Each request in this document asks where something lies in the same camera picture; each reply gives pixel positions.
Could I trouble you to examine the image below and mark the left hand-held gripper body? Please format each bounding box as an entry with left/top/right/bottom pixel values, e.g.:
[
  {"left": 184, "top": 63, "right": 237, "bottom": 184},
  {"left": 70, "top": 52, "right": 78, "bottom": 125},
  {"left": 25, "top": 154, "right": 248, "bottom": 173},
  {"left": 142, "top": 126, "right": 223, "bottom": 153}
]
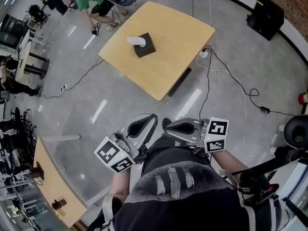
[{"left": 93, "top": 130, "right": 148, "bottom": 174}]

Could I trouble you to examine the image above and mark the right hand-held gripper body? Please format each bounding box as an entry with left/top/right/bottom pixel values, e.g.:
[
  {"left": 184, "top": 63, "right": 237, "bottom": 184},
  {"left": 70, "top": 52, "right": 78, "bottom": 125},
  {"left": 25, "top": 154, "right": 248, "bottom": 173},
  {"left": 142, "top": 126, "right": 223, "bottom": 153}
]
[{"left": 192, "top": 116, "right": 230, "bottom": 154}]

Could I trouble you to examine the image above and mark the black tissue box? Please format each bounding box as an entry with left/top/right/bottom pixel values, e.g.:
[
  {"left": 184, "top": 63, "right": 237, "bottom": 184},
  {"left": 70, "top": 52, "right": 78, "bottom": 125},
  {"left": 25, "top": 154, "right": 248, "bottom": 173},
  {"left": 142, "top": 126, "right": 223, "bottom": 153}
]
[{"left": 133, "top": 32, "right": 157, "bottom": 58}]

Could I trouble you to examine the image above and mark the white tissue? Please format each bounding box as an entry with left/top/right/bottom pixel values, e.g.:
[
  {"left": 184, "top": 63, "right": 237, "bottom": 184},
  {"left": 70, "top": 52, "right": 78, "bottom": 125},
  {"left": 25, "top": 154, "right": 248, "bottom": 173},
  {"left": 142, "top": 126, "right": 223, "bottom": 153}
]
[{"left": 127, "top": 35, "right": 147, "bottom": 48}]

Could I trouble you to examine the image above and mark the person's left forearm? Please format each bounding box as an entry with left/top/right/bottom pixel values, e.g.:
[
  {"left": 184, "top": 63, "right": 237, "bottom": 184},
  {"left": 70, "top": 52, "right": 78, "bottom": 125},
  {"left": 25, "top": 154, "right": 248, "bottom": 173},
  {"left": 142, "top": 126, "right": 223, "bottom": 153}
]
[{"left": 108, "top": 169, "right": 132, "bottom": 203}]

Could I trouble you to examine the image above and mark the person's right forearm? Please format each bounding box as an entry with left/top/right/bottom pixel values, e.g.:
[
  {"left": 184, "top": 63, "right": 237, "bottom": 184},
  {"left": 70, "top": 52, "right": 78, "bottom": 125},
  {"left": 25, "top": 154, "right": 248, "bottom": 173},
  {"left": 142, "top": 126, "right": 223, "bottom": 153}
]
[{"left": 211, "top": 150, "right": 245, "bottom": 179}]

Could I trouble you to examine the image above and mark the black speaker box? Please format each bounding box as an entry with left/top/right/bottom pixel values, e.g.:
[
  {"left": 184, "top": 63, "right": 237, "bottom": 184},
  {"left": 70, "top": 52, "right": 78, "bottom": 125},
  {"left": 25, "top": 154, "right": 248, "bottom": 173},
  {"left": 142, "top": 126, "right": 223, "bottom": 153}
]
[{"left": 246, "top": 0, "right": 285, "bottom": 41}]

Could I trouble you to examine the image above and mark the person's black shoe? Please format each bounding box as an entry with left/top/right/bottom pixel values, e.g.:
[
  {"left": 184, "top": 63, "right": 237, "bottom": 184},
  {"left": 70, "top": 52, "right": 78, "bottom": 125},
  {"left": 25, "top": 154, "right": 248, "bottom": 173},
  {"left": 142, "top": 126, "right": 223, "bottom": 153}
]
[{"left": 162, "top": 117, "right": 173, "bottom": 130}]

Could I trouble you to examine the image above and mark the black table foot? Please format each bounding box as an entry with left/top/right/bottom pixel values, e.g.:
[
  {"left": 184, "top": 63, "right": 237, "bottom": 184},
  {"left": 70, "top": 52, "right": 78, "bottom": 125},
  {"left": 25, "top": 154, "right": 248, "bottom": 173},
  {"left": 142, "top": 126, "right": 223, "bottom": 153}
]
[{"left": 167, "top": 67, "right": 193, "bottom": 97}]

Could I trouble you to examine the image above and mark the black feather print shirt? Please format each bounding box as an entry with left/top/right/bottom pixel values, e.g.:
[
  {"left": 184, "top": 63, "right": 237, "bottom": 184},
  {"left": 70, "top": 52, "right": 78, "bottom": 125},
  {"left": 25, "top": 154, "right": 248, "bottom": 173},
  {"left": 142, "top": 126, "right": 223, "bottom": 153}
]
[{"left": 112, "top": 135, "right": 282, "bottom": 231}]

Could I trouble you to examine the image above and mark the black waist device red button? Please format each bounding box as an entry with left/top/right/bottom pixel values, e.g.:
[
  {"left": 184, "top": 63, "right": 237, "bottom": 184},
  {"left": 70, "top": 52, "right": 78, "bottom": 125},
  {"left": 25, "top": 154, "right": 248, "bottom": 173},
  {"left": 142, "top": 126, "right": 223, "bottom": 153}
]
[{"left": 239, "top": 168, "right": 280, "bottom": 205}]

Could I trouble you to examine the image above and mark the dark brown small device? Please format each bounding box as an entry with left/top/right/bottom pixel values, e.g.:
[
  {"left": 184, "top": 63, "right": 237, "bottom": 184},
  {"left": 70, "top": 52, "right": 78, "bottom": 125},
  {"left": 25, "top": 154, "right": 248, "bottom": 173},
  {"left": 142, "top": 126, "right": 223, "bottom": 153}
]
[{"left": 51, "top": 198, "right": 67, "bottom": 211}]

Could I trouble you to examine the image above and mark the brown object on stand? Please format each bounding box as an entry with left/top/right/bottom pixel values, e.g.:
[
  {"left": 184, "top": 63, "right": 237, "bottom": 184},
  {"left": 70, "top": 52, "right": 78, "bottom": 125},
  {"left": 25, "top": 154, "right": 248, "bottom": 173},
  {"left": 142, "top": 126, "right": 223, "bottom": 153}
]
[{"left": 32, "top": 162, "right": 46, "bottom": 180}]

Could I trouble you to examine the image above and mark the red fire extinguisher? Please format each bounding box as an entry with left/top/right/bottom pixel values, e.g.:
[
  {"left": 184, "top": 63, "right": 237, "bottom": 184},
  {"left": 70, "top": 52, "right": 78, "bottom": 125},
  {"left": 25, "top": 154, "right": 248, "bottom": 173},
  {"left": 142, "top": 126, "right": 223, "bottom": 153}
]
[{"left": 297, "top": 89, "right": 308, "bottom": 106}]

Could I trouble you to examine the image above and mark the black office chair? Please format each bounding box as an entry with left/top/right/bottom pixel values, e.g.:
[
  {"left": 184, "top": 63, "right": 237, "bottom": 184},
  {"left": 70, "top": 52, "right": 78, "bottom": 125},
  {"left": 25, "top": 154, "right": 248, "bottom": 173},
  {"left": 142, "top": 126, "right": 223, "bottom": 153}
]
[{"left": 13, "top": 106, "right": 37, "bottom": 144}]

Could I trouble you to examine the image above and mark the black controller device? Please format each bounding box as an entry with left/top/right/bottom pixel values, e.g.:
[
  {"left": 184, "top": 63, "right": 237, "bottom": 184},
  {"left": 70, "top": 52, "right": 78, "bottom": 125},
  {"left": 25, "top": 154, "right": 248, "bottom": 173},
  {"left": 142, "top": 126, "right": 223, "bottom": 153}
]
[{"left": 90, "top": 22, "right": 102, "bottom": 36}]

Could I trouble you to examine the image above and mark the round table with black base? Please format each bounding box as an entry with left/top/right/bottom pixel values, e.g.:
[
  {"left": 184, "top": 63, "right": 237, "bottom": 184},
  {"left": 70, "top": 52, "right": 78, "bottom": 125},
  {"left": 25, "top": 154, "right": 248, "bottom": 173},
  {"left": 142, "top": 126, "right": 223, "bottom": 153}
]
[{"left": 14, "top": 41, "right": 50, "bottom": 80}]

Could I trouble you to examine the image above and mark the white cable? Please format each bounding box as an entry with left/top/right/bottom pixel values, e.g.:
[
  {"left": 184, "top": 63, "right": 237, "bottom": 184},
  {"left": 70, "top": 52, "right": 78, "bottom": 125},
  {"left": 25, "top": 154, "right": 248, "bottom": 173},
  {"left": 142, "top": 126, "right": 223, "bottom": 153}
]
[{"left": 195, "top": 0, "right": 248, "bottom": 129}]

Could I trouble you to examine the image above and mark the white shoulder strap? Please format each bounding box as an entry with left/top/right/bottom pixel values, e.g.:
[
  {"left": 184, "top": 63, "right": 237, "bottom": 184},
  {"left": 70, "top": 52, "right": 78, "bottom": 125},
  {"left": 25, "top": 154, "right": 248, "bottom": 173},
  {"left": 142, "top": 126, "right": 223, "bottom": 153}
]
[{"left": 102, "top": 193, "right": 115, "bottom": 227}]

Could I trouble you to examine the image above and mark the long black cable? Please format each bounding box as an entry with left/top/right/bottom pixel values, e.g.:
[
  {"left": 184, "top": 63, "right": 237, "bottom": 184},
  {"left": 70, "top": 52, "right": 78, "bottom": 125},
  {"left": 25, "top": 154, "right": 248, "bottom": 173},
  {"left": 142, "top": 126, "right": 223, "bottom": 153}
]
[{"left": 199, "top": 44, "right": 296, "bottom": 120}]

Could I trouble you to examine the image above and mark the black floor cable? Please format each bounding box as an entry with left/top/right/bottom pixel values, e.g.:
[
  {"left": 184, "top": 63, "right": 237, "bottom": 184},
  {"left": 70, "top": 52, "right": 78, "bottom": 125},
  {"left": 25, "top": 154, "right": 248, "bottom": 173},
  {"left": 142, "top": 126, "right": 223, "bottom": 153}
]
[{"left": 38, "top": 59, "right": 106, "bottom": 99}]

